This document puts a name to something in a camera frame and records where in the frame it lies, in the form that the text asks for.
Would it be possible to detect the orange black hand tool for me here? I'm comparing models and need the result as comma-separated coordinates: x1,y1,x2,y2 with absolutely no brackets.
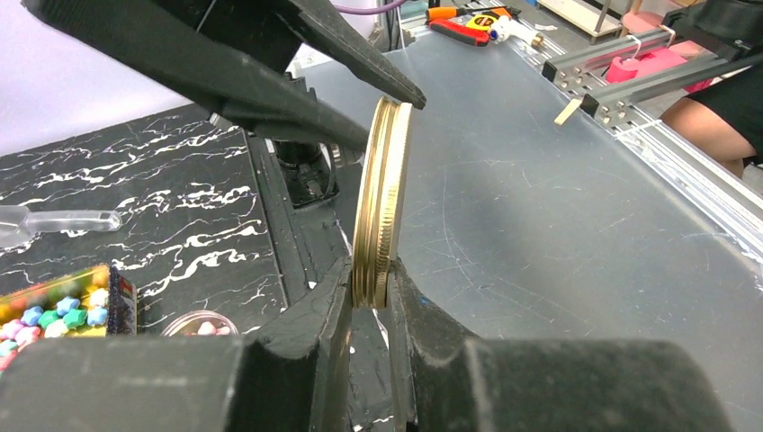
426,6,544,48

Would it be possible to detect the cream round jar lid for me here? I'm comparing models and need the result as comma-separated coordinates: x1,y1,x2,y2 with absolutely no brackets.
350,96,413,309

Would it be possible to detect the aluminium frame rail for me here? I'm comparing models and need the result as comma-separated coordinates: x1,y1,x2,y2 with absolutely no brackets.
541,24,762,127

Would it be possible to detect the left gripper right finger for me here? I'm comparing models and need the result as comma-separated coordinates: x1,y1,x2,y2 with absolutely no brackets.
388,262,732,431

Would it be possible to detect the person leg in background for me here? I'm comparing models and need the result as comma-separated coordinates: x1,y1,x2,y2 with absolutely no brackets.
660,65,762,178

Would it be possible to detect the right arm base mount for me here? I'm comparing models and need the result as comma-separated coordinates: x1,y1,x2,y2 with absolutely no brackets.
273,140,339,209

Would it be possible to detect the pink foam block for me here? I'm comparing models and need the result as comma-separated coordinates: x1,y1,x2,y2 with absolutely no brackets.
604,12,707,84

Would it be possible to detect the clear glass jar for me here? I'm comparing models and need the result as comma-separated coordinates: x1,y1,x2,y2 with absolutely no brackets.
161,310,238,337

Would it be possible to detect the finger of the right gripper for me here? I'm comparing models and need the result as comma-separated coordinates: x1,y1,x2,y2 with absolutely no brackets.
23,1,368,151
280,0,426,110

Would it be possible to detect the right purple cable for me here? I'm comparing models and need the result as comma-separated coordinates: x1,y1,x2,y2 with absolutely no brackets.
330,0,412,17

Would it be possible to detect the tin of multicolour star candies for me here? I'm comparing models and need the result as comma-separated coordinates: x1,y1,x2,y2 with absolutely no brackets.
1,265,138,370

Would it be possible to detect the translucent plastic scoop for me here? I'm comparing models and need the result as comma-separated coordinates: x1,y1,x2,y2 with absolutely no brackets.
1,205,122,248

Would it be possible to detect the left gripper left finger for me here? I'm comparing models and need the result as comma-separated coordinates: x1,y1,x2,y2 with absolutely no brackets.
1,258,352,431

